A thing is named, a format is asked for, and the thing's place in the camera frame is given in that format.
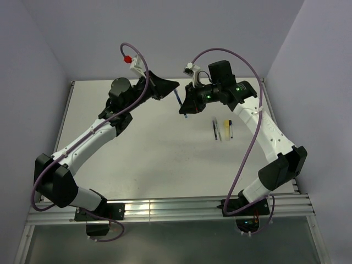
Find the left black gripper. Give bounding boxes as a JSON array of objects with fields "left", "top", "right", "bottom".
[{"left": 126, "top": 72, "right": 180, "bottom": 114}]

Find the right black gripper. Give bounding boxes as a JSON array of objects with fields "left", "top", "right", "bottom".
[{"left": 179, "top": 79, "right": 222, "bottom": 113}]

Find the blue barrel pen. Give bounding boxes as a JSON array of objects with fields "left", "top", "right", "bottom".
[{"left": 174, "top": 89, "right": 188, "bottom": 118}]

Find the yellow highlighter pen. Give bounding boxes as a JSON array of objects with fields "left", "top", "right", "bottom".
[{"left": 224, "top": 119, "right": 230, "bottom": 141}]

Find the thin white pen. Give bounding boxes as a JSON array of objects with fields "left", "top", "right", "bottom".
[{"left": 229, "top": 120, "right": 233, "bottom": 139}]

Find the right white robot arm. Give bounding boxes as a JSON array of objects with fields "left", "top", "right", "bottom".
[{"left": 179, "top": 60, "right": 307, "bottom": 215}]

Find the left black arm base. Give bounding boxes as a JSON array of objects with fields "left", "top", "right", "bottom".
[{"left": 74, "top": 203, "right": 125, "bottom": 241}]

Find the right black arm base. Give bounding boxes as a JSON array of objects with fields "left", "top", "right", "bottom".
[{"left": 217, "top": 196, "right": 275, "bottom": 237}]

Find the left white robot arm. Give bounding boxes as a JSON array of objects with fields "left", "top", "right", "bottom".
[{"left": 34, "top": 71, "right": 179, "bottom": 219}]

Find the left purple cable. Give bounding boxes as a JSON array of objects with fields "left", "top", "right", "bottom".
[{"left": 29, "top": 42, "right": 152, "bottom": 243}]

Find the purple cable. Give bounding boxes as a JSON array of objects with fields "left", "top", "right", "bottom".
[
  {"left": 191, "top": 48, "right": 276, "bottom": 235},
  {"left": 29, "top": 42, "right": 152, "bottom": 243}
]

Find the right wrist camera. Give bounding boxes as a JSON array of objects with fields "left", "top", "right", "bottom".
[{"left": 183, "top": 62, "right": 201, "bottom": 87}]

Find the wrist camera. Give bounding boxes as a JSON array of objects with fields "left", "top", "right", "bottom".
[
  {"left": 183, "top": 62, "right": 201, "bottom": 87},
  {"left": 124, "top": 55, "right": 146, "bottom": 77}
]

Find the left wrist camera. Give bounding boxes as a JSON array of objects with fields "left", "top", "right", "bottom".
[{"left": 124, "top": 55, "right": 146, "bottom": 77}]

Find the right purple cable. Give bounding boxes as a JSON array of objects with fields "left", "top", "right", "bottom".
[{"left": 191, "top": 48, "right": 276, "bottom": 235}]

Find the aluminium rail frame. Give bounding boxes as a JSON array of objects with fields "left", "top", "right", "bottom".
[{"left": 15, "top": 95, "right": 331, "bottom": 263}]

